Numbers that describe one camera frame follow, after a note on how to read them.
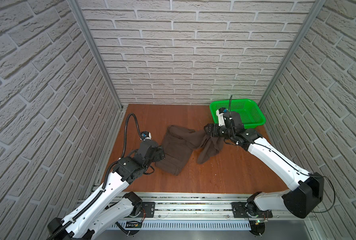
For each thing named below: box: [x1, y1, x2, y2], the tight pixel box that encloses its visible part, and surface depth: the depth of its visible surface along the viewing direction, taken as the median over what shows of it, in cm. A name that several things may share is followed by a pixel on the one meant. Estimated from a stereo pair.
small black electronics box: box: [125, 220, 143, 228], surface depth 73 cm
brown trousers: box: [155, 125, 225, 176], surface depth 93 cm
